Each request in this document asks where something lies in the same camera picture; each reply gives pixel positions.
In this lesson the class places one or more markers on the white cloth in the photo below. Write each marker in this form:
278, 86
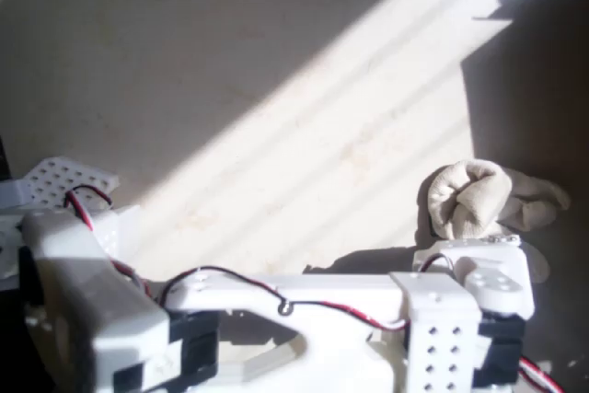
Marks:
465, 199

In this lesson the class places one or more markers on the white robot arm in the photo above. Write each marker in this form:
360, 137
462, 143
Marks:
322, 292

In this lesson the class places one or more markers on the white perforated base plate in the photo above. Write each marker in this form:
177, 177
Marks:
50, 181

